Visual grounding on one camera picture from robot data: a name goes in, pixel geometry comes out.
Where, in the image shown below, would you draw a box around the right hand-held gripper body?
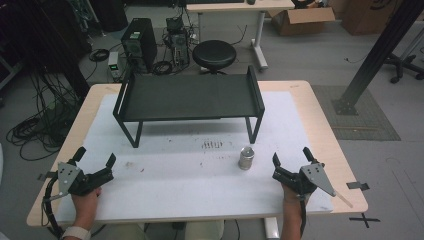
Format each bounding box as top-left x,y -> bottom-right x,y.
272,162 -> 337,198

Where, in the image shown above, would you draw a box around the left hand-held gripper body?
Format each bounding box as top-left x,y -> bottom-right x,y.
43,161 -> 115,202

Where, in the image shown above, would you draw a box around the silver metal can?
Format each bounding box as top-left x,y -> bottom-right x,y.
237,146 -> 256,171

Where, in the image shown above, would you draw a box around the black metal shelf rack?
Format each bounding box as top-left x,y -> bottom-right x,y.
112,64 -> 266,149

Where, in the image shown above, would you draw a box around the person's left hand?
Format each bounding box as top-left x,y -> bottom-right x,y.
67,187 -> 103,230

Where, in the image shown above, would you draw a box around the person's right hand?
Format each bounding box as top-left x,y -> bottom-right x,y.
281,183 -> 310,208

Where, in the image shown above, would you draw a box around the black tape strip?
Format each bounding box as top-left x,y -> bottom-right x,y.
345,181 -> 371,192
36,171 -> 58,182

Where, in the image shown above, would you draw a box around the light wooden table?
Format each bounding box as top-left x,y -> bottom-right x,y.
26,79 -> 369,228

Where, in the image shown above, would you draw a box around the thin wooden stick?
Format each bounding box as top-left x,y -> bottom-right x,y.
334,191 -> 354,209

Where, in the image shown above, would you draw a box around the white wristband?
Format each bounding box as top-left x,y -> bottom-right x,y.
61,226 -> 92,240

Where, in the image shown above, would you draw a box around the grey floor mat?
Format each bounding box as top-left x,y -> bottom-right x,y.
311,84 -> 402,142

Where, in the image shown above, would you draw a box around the white table leg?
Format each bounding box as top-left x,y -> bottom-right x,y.
264,217 -> 281,240

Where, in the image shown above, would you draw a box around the white table mat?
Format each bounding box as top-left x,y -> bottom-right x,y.
54,91 -> 335,225

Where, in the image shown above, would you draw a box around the grey bench power supply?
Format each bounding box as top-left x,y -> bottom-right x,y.
107,51 -> 127,82

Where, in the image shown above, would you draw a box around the person's beige trousers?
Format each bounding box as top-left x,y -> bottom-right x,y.
98,219 -> 226,240

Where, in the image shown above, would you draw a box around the black computer tower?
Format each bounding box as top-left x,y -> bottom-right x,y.
120,17 -> 158,74

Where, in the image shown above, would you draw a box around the black round stool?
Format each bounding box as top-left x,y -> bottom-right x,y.
191,39 -> 238,75

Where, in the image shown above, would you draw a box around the black office chair base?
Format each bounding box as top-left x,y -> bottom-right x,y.
382,52 -> 424,85

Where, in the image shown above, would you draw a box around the open cardboard box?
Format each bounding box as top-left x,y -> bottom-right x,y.
267,6 -> 336,37

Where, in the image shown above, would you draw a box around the open computer case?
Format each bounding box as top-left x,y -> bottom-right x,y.
165,16 -> 192,68

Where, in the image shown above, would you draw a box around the large closed cardboard box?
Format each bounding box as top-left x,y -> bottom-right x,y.
339,0 -> 424,36

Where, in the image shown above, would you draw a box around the white desk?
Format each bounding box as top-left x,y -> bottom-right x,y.
185,0 -> 296,72

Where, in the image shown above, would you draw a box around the left hand-held gripper cable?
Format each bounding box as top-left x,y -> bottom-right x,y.
41,175 -> 65,240

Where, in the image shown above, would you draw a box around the hand-held gripper cable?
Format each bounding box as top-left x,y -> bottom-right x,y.
298,195 -> 308,238
41,175 -> 65,240

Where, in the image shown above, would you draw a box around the right hand-held gripper cable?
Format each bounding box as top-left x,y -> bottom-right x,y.
298,195 -> 308,238

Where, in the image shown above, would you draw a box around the bundle of black cables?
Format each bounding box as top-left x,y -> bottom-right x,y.
5,71 -> 83,162

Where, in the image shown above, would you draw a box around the coiled black cable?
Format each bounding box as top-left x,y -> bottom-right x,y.
88,48 -> 111,63

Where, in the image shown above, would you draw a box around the black metal post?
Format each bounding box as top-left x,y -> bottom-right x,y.
331,0 -> 424,117

